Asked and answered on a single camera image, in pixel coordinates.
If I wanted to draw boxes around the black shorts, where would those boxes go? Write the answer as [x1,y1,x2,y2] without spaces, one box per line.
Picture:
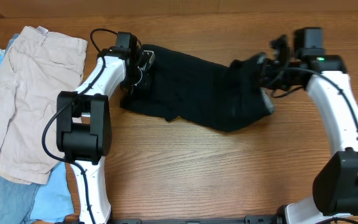
[120,45,274,133]

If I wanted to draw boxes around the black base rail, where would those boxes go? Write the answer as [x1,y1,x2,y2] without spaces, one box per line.
[109,215,284,224]

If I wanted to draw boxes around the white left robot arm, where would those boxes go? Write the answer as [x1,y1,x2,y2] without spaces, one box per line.
[55,32,154,223]

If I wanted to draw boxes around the light blue shirt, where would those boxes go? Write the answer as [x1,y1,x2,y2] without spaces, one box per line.
[0,35,74,223]

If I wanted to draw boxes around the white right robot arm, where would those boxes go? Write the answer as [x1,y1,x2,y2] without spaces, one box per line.
[245,27,358,223]

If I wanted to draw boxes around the beige khaki shorts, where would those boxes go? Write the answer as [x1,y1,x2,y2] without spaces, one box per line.
[0,26,88,184]

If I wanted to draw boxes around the blue denim jeans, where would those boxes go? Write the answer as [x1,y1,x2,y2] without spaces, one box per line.
[0,176,40,224]

